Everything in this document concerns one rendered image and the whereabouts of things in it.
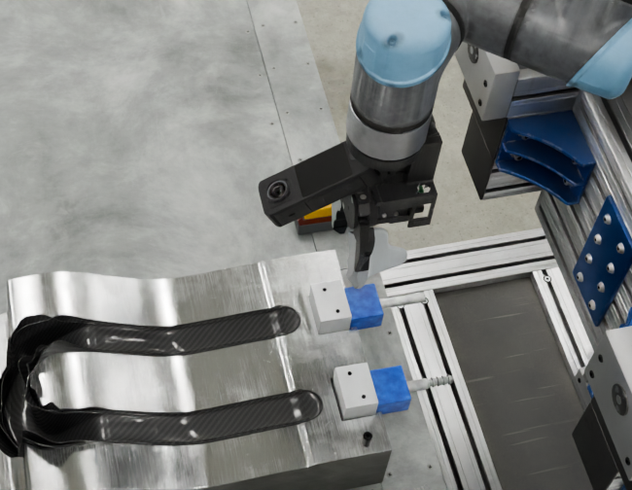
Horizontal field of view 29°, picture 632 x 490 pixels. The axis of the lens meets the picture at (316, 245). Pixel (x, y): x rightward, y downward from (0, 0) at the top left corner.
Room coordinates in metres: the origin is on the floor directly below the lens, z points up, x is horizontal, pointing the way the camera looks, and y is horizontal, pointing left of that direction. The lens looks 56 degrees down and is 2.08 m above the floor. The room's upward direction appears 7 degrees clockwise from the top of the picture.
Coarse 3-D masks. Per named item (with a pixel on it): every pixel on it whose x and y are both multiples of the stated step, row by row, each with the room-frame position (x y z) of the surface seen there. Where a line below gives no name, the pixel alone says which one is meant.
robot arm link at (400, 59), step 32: (384, 0) 0.73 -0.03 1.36; (416, 0) 0.74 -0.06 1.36; (384, 32) 0.70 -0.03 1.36; (416, 32) 0.70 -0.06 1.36; (448, 32) 0.71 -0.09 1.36; (384, 64) 0.69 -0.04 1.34; (416, 64) 0.69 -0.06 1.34; (352, 96) 0.71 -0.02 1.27; (384, 96) 0.68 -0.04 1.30; (416, 96) 0.69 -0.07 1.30; (384, 128) 0.68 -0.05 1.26
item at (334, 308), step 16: (320, 288) 0.73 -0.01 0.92; (336, 288) 0.73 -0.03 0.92; (352, 288) 0.74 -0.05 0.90; (368, 288) 0.74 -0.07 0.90; (320, 304) 0.70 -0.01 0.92; (336, 304) 0.71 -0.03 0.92; (352, 304) 0.72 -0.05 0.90; (368, 304) 0.72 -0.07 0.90; (384, 304) 0.73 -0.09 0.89; (400, 304) 0.73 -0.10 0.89; (320, 320) 0.69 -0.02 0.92; (336, 320) 0.69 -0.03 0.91; (352, 320) 0.70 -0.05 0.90; (368, 320) 0.71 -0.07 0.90
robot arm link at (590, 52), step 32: (544, 0) 0.78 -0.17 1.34; (576, 0) 0.77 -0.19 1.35; (608, 0) 0.77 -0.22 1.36; (512, 32) 0.76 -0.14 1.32; (544, 32) 0.75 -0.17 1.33; (576, 32) 0.75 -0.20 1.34; (608, 32) 0.75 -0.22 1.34; (544, 64) 0.74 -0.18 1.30; (576, 64) 0.73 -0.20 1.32; (608, 64) 0.73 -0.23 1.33; (608, 96) 0.73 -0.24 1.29
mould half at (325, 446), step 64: (320, 256) 0.79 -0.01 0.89; (0, 320) 0.66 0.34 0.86; (128, 320) 0.66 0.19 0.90; (192, 320) 0.68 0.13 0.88; (64, 384) 0.56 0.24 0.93; (128, 384) 0.58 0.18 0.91; (192, 384) 0.60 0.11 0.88; (256, 384) 0.61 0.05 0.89; (320, 384) 0.62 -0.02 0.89; (64, 448) 0.49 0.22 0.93; (128, 448) 0.51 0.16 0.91; (192, 448) 0.53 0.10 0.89; (256, 448) 0.54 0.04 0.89; (320, 448) 0.54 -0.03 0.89; (384, 448) 0.55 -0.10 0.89
